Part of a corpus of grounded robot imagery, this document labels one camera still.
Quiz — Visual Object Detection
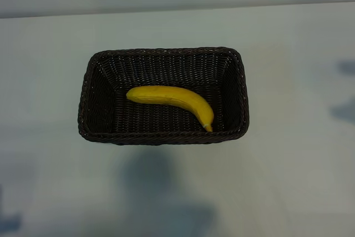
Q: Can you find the yellow banana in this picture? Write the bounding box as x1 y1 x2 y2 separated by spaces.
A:
126 85 215 133

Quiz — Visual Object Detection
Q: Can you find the dark brown wicker basket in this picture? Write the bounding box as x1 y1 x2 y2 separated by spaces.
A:
77 47 250 147

